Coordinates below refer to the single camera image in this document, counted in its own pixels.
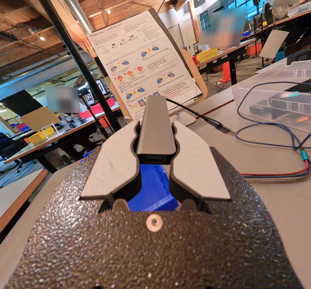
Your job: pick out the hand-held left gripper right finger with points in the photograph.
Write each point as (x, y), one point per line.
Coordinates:
(199, 167)

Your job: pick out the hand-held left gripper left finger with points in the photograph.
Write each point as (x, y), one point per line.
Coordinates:
(109, 162)

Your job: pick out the grey USB hub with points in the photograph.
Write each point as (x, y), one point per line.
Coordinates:
(155, 123)

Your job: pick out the clear plastic bin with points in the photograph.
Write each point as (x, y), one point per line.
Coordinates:
(243, 99)

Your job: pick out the grey desk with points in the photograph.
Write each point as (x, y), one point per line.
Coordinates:
(267, 208)

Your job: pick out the blue plastic bin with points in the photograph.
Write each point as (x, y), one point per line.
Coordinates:
(150, 191)

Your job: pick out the red plastic bin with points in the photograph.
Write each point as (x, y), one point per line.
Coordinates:
(97, 110)

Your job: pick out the black and white marker tag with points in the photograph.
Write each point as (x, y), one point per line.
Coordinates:
(101, 87)
(90, 97)

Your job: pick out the background work table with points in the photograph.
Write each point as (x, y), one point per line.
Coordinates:
(36, 148)

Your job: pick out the yellow plastic bin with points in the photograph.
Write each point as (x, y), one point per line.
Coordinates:
(38, 137)

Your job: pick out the small wooden display board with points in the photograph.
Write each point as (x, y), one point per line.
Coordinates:
(38, 119)

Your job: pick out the printed instruction sheet on stand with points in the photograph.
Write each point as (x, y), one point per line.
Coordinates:
(198, 82)

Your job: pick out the orange traffic cone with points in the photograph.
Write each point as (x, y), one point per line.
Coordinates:
(226, 74)

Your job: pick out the white table with wood edge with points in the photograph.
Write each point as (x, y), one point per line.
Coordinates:
(14, 191)

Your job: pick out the black office chair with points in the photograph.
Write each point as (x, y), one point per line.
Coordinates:
(8, 148)

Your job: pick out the stack of yellow bins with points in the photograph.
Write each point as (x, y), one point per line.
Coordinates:
(206, 55)

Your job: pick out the black stand pole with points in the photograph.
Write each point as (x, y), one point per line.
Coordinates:
(74, 50)

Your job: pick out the orange crate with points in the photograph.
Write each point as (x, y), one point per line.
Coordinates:
(254, 49)

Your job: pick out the white sign board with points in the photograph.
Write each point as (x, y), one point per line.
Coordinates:
(273, 44)

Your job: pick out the black case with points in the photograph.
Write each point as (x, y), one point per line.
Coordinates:
(298, 48)

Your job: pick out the silver ventilation duct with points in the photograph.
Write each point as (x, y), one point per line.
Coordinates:
(75, 4)

